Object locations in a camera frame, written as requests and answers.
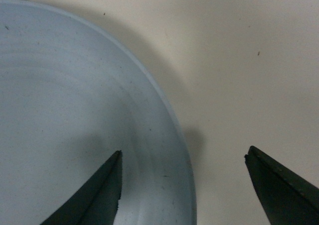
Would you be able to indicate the light blue plate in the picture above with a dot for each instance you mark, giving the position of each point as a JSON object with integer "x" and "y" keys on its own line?
{"x": 70, "y": 96}

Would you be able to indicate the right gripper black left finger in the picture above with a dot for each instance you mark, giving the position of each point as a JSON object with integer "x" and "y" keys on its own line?
{"x": 96, "y": 202}

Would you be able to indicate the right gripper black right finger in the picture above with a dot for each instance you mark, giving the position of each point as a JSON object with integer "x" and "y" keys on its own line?
{"x": 286, "y": 198}

